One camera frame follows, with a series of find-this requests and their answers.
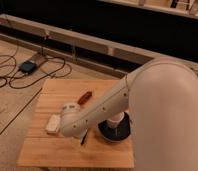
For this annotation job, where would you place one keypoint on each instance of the black eraser block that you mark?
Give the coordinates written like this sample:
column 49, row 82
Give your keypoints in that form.
column 83, row 139

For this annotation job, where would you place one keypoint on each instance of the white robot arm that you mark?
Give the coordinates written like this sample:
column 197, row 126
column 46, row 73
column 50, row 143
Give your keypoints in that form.
column 162, row 98

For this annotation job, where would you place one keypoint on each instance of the translucent plastic cup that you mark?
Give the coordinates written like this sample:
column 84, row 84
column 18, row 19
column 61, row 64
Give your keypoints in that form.
column 114, row 121

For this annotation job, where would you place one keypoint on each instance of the black bowl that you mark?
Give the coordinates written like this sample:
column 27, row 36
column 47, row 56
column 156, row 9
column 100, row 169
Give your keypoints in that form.
column 120, row 133

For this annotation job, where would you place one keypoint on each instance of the white rectangular block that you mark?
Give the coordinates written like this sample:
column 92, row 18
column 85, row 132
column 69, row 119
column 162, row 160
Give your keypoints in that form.
column 53, row 124

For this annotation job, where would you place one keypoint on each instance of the wooden table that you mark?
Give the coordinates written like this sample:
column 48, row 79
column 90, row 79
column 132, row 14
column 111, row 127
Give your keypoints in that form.
column 54, row 151

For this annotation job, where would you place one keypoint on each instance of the wooden floor rail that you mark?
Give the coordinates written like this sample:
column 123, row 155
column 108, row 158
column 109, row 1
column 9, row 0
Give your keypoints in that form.
column 95, row 44

